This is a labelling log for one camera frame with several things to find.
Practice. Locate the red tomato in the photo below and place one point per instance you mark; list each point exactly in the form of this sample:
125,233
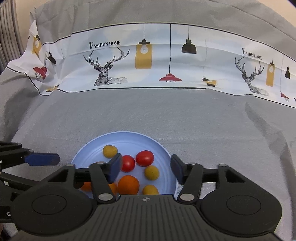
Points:
144,158
128,163

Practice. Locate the white printed deer cloth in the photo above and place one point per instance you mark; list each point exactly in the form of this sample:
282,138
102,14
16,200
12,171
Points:
157,55

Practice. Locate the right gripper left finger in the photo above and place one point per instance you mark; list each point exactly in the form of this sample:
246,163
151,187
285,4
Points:
103,173

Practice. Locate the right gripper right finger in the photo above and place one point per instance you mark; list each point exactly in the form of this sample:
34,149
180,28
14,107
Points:
190,177

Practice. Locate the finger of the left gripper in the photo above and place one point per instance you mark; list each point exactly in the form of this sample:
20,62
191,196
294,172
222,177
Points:
42,159

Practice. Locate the orange tangerine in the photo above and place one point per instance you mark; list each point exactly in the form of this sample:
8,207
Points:
101,189
128,185
87,187

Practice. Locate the orange tangerine hidden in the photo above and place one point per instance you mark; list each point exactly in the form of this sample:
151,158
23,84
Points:
113,187

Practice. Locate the small yellow fruit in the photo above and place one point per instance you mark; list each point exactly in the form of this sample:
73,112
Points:
151,173
109,151
150,190

